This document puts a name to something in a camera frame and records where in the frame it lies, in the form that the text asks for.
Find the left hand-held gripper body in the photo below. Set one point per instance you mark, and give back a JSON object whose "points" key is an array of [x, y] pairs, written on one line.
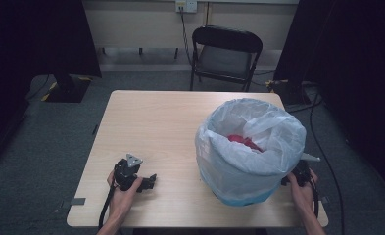
{"points": [[125, 173]]}

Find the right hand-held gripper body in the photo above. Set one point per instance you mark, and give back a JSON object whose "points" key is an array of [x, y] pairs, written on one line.
{"points": [[301, 173]]}

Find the white bag-lined bin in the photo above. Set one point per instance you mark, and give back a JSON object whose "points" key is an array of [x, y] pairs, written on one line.
{"points": [[245, 169]]}

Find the blue trash bin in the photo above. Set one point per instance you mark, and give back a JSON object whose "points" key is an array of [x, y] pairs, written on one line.
{"points": [[245, 200]]}

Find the person's right hand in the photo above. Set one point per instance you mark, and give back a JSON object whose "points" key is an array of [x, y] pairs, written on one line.
{"points": [[302, 197]]}

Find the person's left hand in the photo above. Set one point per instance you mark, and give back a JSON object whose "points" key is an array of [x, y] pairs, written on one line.
{"points": [[121, 202]]}

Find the grey tape strip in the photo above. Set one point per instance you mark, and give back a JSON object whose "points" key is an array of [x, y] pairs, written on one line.
{"points": [[78, 201]]}

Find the red crumpled wrapper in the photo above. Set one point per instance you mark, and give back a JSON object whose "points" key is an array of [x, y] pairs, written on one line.
{"points": [[244, 141]]}

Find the black stand base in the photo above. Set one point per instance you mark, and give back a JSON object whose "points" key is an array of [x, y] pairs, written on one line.
{"points": [[293, 91], [67, 89]]}

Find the dark curtain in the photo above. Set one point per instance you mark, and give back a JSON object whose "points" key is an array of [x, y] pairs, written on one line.
{"points": [[350, 65], [33, 39]]}

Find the black folding chair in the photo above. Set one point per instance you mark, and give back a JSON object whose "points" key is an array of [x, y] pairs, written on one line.
{"points": [[226, 58]]}

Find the white wall outlet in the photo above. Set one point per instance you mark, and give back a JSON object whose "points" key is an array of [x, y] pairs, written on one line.
{"points": [[186, 6]]}

